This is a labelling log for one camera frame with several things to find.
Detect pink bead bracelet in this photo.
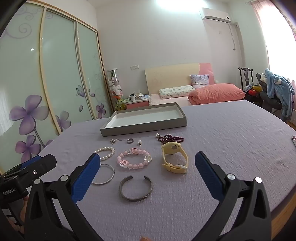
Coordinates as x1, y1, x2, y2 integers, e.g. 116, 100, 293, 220
117, 147, 153, 169

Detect dark wooden chair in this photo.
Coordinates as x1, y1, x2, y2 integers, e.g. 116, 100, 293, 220
238, 67, 253, 92

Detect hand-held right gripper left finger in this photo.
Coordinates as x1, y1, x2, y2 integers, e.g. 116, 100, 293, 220
24, 153, 104, 241

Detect dark metal cuff bracelet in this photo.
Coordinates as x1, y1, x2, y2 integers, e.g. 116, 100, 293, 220
120, 175, 153, 202

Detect floral sliding door wardrobe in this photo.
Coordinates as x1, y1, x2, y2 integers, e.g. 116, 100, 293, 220
0, 0, 114, 174

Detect clear tube of plush toys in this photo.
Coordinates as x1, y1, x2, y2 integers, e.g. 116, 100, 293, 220
106, 68, 124, 112

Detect pink curtain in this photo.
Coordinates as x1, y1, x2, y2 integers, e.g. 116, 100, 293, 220
251, 0, 296, 81

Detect pink and cream nightstand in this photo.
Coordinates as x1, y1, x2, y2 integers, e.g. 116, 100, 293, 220
125, 96, 150, 110

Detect person's left hand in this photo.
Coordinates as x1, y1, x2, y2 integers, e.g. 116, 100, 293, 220
19, 196, 28, 234

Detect white air conditioner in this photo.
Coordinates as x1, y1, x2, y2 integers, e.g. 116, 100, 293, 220
202, 7, 232, 24

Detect salmon pink duvet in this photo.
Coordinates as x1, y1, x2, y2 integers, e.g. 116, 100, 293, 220
188, 83, 245, 105

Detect grey cardboard tray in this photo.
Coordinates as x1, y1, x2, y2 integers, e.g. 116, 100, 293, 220
100, 103, 187, 137

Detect yellow wristwatch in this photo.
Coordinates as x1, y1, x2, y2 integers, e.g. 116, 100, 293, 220
161, 142, 189, 173

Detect thin silver bangle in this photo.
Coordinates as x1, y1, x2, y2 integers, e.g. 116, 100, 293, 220
91, 164, 115, 185

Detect pink bed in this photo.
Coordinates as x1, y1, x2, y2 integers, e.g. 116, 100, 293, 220
149, 94, 192, 107

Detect light purple pillow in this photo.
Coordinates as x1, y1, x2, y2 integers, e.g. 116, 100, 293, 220
190, 74, 210, 88

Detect floral print pillow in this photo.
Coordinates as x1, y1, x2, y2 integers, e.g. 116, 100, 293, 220
159, 85, 196, 100

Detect white air conditioner pipe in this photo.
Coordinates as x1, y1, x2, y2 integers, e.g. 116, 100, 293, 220
229, 22, 238, 50

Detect cream and pink headboard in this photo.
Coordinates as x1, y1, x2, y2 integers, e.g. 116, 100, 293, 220
145, 63, 214, 98

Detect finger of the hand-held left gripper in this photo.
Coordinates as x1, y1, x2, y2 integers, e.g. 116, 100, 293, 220
14, 154, 57, 186
20, 156, 42, 168

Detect red and yellow toys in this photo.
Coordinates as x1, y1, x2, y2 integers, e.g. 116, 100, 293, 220
245, 85, 263, 96

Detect dark red bead necklace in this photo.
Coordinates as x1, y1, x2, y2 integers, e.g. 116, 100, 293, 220
157, 135, 185, 144

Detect white pearl bracelet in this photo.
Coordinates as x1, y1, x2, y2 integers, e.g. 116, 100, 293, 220
94, 146, 115, 161

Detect blue plush robe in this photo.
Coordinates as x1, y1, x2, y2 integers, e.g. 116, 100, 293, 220
261, 68, 295, 117

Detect dark office chair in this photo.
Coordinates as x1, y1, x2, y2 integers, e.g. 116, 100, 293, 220
255, 73, 285, 114

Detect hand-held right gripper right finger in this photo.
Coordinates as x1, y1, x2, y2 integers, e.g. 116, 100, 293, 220
192, 151, 272, 241

